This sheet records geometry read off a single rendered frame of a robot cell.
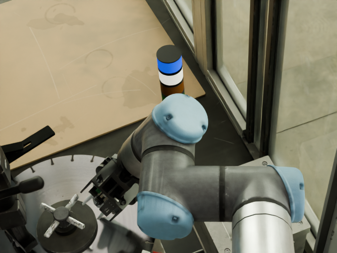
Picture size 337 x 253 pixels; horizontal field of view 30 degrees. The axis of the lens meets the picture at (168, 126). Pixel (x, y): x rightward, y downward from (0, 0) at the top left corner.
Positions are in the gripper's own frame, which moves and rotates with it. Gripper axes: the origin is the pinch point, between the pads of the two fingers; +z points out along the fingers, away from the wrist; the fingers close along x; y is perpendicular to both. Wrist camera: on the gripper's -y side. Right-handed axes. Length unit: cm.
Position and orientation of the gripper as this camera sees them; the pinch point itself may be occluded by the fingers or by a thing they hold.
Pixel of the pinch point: (101, 200)
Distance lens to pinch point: 116.2
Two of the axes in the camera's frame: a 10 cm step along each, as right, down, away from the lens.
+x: 7.2, 7.0, 0.0
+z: -4.5, 4.7, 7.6
